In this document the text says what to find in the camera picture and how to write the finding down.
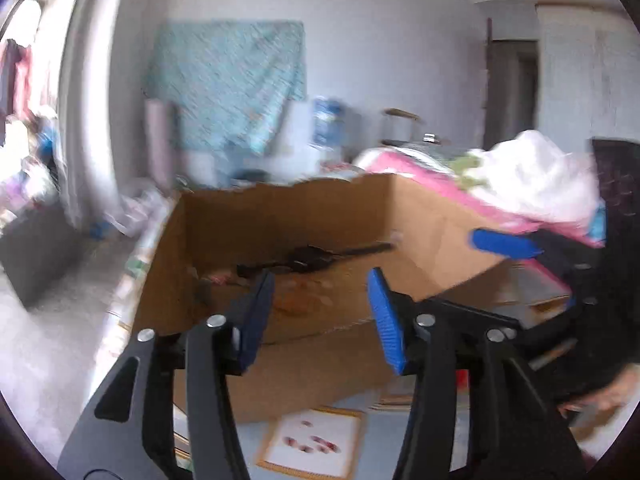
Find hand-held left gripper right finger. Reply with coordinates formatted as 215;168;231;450
366;267;586;480

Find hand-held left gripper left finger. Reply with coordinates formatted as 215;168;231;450
57;269;276;480

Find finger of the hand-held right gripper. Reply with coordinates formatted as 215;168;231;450
427;297;523;333
467;227;581;281

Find brown cardboard box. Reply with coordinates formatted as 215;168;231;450
131;172;573;426

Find purple smartwatch black strap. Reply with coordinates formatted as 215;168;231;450
235;242;393;278

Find person's right hand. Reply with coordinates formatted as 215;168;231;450
557;377;633;443

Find white fluffy blanket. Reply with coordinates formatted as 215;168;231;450
472;130;601;231

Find brown wooden door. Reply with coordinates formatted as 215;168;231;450
482;17;541;151

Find wooden chair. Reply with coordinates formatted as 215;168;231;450
382;107;421;146

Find white wardrobe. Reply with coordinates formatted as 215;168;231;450
537;2;640;141

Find blue water dispenser bottle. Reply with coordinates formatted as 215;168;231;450
312;97;346;148

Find grey cabinet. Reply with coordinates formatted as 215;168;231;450
0;205;83;306

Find grey curtain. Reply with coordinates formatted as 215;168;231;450
60;0;136;231

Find pile of bags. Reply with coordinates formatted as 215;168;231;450
20;105;63;201

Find hanging clothes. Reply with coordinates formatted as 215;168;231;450
0;0;46;126

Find teal floral wall cloth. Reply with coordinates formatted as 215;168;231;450
145;20;307;156

